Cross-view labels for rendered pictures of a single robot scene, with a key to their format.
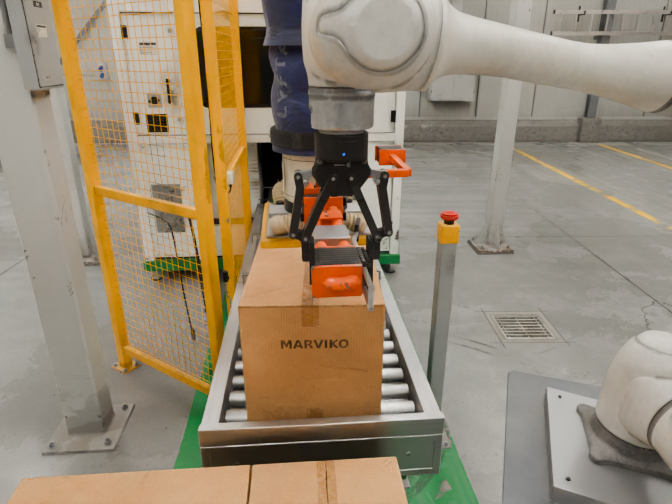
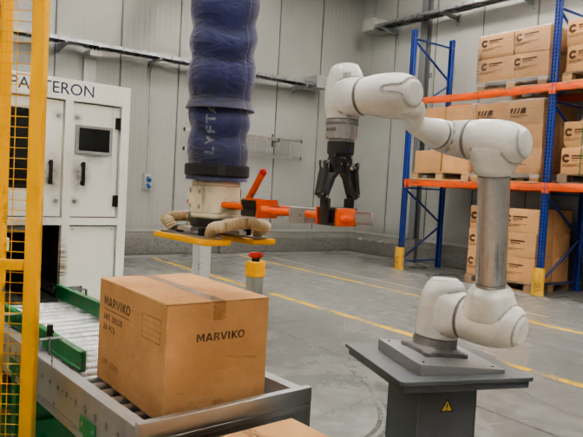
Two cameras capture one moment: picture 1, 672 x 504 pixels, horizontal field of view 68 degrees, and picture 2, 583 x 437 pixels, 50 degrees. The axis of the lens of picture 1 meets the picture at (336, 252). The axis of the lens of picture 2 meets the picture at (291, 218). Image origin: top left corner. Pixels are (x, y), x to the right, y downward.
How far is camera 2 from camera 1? 1.30 m
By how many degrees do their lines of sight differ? 39
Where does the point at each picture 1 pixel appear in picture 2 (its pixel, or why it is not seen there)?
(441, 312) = not seen: hidden behind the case
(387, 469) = (292, 423)
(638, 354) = (436, 284)
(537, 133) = (180, 245)
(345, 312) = (243, 305)
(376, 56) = (413, 101)
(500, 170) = (202, 259)
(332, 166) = (339, 158)
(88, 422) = not seen: outside the picture
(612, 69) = (429, 126)
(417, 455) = not seen: hidden behind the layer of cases
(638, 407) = (444, 311)
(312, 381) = (217, 372)
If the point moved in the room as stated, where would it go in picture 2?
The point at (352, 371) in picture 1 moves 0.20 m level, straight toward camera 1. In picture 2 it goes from (245, 358) to (276, 375)
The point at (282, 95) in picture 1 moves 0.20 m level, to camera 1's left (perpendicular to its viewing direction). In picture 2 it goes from (209, 139) to (153, 133)
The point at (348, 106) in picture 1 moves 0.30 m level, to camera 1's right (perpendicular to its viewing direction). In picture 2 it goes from (354, 127) to (429, 137)
